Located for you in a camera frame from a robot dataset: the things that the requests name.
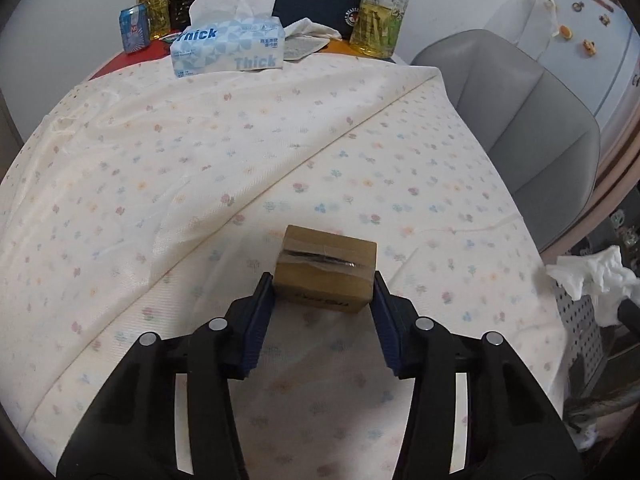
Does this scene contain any white tissue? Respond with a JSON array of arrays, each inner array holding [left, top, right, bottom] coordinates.
[[545, 247, 640, 326]]

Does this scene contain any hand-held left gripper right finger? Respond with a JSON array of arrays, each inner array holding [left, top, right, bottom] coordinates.
[[370, 271, 586, 480]]

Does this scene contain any small brown cardboard box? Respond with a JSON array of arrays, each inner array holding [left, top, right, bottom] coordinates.
[[272, 225, 378, 315]]

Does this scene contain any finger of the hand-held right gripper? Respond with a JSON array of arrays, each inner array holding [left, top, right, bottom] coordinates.
[[617, 300, 640, 328]]

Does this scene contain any blue drink can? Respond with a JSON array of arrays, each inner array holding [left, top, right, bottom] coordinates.
[[118, 2, 151, 56]]

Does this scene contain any clear plastic bag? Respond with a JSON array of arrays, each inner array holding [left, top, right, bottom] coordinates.
[[565, 390, 640, 451]]

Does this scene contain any large yellow oil bottle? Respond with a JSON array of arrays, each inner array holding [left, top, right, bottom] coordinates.
[[349, 0, 417, 59]]

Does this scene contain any floral cream tablecloth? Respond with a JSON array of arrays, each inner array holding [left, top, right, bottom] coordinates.
[[0, 52, 568, 480]]

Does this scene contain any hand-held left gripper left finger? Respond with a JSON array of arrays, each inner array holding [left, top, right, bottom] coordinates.
[[56, 271, 275, 480]]

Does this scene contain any white hanging tote bag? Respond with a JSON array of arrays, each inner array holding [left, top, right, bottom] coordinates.
[[482, 0, 556, 61]]

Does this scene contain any black perforated holder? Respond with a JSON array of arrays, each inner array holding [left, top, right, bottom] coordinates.
[[167, 0, 201, 31]]

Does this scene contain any white pegboard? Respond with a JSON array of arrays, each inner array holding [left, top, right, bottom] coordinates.
[[552, 280, 608, 386]]

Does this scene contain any blue white tissue pack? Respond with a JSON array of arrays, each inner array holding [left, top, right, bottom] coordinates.
[[170, 0, 287, 78]]

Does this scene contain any white cloth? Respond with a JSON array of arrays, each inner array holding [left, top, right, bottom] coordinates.
[[282, 17, 343, 42]]

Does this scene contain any small yellow oil bottle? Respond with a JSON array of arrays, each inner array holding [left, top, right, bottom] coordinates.
[[134, 0, 173, 41]]

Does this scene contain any white refrigerator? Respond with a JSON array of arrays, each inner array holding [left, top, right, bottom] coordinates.
[[480, 0, 640, 131]]

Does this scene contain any grey upholstered chair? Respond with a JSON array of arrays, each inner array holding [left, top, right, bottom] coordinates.
[[410, 29, 601, 253]]

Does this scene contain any grey patterned packet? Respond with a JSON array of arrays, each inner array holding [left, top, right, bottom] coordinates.
[[282, 35, 326, 61]]

